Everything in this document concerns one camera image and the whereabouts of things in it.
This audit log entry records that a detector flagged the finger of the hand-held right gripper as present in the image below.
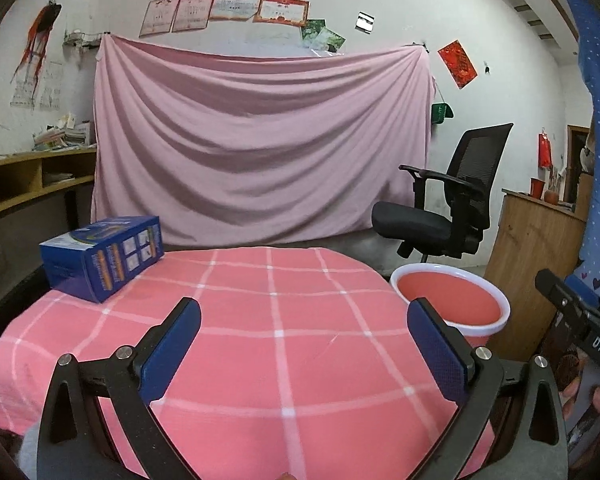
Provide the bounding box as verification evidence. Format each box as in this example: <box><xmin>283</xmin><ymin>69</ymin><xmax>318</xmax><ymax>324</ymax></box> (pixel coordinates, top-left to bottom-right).
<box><xmin>535</xmin><ymin>268</ymin><xmax>600</xmax><ymax>339</ymax></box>
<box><xmin>565</xmin><ymin>274</ymin><xmax>600</xmax><ymax>320</ymax></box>

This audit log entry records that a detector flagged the green photo print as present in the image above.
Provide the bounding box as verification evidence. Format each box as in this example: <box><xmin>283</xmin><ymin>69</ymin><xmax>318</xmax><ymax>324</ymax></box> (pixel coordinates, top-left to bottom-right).
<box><xmin>312</xmin><ymin>27</ymin><xmax>347</xmax><ymax>54</ymax></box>
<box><xmin>301</xmin><ymin>19</ymin><xmax>327</xmax><ymax>43</ymax></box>

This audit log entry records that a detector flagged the stack of books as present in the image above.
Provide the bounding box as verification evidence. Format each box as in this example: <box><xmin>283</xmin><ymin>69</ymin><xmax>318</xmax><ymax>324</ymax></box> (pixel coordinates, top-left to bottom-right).
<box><xmin>32</xmin><ymin>114</ymin><xmax>93</xmax><ymax>152</ymax></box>

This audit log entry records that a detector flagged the wooden cabinet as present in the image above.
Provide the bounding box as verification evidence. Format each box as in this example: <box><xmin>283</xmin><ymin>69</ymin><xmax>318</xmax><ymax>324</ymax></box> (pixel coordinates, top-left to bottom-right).
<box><xmin>482</xmin><ymin>188</ymin><xmax>588</xmax><ymax>361</ymax></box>

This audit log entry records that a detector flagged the black office chair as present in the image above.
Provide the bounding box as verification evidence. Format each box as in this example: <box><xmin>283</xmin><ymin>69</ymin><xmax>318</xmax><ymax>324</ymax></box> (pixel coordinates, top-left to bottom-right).
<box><xmin>371</xmin><ymin>123</ymin><xmax>514</xmax><ymax>263</ymax></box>

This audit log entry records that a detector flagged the blue printed cardboard box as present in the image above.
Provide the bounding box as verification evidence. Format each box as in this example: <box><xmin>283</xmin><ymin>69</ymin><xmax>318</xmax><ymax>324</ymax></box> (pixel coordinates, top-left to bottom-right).
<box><xmin>39</xmin><ymin>216</ymin><xmax>163</xmax><ymax>304</ymax></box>

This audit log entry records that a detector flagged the red black tassel ornament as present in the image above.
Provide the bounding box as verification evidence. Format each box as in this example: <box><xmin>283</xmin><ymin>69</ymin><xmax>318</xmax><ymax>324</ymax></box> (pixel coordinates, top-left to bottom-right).
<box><xmin>12</xmin><ymin>3</ymin><xmax>62</xmax><ymax>83</ymax></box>

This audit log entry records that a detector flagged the wooden shelf unit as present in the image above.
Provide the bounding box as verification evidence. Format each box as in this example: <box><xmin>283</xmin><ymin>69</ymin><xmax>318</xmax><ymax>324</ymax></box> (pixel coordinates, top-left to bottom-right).
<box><xmin>0</xmin><ymin>146</ymin><xmax>98</xmax><ymax>241</ymax></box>

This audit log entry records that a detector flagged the pink checked tablecloth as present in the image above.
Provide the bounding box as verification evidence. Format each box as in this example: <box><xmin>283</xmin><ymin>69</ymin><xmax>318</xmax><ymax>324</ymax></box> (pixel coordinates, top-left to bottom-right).
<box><xmin>0</xmin><ymin>246</ymin><xmax>496</xmax><ymax>480</ymax></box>

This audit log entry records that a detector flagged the pink hanging sheet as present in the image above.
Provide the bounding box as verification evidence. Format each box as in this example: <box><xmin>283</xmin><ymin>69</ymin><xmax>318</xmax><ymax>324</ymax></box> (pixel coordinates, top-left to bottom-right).
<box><xmin>91</xmin><ymin>34</ymin><xmax>437</xmax><ymax>250</ymax></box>

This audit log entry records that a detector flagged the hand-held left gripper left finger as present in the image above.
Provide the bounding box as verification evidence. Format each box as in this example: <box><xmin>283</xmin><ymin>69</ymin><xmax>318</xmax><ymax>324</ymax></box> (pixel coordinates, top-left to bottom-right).
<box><xmin>37</xmin><ymin>296</ymin><xmax>202</xmax><ymax>480</ymax></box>

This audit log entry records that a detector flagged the red paper wall poster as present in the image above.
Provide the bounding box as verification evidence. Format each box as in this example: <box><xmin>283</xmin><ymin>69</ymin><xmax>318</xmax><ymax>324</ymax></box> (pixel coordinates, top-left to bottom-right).
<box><xmin>437</xmin><ymin>40</ymin><xmax>479</xmax><ymax>90</ymax></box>

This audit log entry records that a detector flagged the wooden door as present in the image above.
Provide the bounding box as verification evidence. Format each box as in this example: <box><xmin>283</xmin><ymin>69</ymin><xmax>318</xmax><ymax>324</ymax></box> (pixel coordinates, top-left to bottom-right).
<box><xmin>565</xmin><ymin>125</ymin><xmax>593</xmax><ymax>206</ymax></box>

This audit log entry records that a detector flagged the red bucket with white rim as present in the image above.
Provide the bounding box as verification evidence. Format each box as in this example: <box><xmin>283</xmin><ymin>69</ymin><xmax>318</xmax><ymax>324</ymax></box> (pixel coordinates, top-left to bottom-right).
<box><xmin>390</xmin><ymin>263</ymin><xmax>511</xmax><ymax>351</ymax></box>

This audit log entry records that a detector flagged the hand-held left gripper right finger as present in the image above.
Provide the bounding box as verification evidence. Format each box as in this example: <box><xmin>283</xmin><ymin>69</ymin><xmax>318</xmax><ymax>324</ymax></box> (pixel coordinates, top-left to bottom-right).
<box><xmin>406</xmin><ymin>297</ymin><xmax>570</xmax><ymax>480</ymax></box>

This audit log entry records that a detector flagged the white wall rack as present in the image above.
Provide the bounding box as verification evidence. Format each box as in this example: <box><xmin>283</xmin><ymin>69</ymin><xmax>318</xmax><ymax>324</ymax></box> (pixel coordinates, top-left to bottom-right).
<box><xmin>62</xmin><ymin>30</ymin><xmax>103</xmax><ymax>50</ymax></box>

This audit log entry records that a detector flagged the white wall sheet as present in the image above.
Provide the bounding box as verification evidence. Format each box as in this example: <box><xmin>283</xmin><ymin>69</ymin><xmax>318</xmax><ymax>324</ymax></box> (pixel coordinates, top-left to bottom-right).
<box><xmin>40</xmin><ymin>62</ymin><xmax>63</xmax><ymax>111</ymax></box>
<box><xmin>11</xmin><ymin>77</ymin><xmax>36</xmax><ymax>109</ymax></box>

